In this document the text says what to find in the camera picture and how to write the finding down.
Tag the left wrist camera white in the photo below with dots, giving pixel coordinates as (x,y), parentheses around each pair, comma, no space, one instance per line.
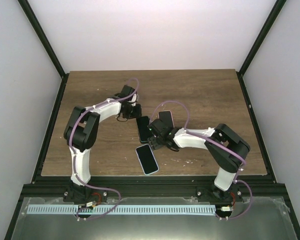
(134,99)

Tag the black phone case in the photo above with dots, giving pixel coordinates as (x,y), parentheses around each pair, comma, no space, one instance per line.
(138,130)

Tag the light blue phone case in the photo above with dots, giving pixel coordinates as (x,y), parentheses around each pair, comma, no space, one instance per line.
(147,159)

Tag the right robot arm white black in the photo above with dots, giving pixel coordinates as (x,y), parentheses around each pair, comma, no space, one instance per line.
(226,147)

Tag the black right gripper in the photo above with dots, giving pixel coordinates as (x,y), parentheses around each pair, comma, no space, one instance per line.
(153,144)

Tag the pink phone case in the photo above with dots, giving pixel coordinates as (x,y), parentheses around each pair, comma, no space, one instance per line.
(172,115)

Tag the purple-edged smartphone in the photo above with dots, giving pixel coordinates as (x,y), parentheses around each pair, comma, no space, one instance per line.
(146,159)

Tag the light blue slotted cable duct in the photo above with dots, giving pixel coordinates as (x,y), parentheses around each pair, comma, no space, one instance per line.
(59,209)

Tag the metal base plate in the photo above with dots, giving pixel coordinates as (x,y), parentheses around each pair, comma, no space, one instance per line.
(260,218)

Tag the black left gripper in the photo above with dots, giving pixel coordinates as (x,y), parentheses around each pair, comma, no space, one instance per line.
(137,113)

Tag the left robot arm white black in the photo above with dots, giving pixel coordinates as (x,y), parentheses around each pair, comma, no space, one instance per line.
(82,128)

